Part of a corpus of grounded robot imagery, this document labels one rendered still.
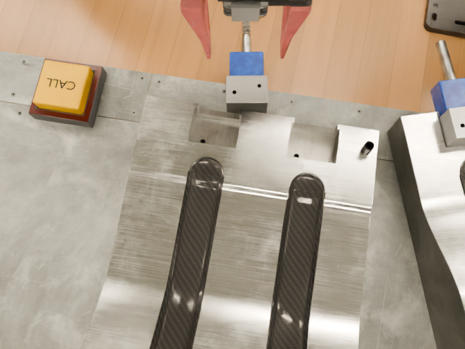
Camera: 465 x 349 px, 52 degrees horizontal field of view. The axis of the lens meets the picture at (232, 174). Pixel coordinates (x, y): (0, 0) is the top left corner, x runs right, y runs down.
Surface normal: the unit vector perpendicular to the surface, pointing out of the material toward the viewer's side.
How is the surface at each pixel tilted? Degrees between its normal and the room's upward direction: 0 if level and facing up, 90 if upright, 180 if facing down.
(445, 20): 0
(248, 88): 0
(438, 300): 90
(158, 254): 2
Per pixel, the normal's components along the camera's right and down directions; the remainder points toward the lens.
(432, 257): -0.99, 0.13
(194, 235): 0.00, -0.22
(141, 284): 0.00, -0.42
